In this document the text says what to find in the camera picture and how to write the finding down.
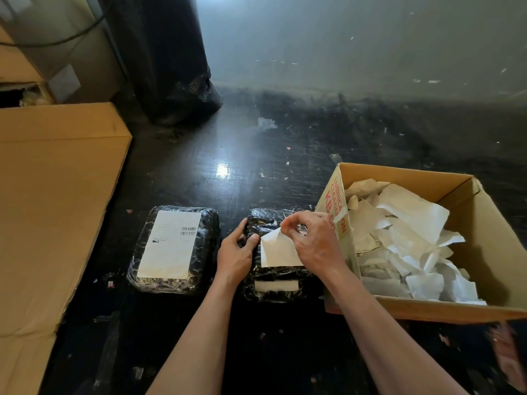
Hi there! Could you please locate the white label strip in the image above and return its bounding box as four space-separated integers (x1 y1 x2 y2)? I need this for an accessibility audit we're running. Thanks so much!
254 280 300 293

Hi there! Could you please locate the open brown cardboard box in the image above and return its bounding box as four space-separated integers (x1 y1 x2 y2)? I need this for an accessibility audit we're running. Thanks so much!
315 162 527 325

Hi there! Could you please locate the white barcode shipping label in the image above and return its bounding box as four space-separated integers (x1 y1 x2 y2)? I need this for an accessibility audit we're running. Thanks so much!
137 210 202 280

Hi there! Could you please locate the person's left forearm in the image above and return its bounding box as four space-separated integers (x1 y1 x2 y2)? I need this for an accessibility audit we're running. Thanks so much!
146 276 248 395

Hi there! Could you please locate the pile of white paper scraps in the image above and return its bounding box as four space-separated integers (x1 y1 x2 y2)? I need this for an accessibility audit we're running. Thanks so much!
344 179 487 306

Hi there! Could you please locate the person's left hand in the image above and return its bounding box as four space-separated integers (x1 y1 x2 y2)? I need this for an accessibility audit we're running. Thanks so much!
216 218 260 287

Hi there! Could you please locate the black parcel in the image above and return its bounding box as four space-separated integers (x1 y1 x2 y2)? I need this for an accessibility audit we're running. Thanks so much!
242 208 318 303
127 205 221 294

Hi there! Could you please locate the flat brown cardboard sheet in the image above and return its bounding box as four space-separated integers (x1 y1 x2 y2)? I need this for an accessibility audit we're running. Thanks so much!
0 102 133 395

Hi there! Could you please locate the person's right hand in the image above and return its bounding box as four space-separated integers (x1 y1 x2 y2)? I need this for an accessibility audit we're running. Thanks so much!
279 210 351 281

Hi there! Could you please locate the person's right forearm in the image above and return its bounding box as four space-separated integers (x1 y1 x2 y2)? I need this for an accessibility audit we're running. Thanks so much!
316 263 470 395

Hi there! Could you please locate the black cable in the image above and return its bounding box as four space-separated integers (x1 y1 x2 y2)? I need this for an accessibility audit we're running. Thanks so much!
0 11 108 49

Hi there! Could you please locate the black plastic bag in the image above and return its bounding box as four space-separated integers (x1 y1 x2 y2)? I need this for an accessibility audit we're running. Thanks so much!
96 0 223 126

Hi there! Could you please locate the white label sheet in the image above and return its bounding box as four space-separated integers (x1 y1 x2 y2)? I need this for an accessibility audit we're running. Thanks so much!
260 227 304 268

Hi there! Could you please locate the grey cabinet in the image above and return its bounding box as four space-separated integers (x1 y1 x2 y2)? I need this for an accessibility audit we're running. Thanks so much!
0 0 125 105

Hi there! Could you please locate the clear plastic film strip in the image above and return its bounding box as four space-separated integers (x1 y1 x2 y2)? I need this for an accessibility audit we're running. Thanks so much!
92 312 121 388

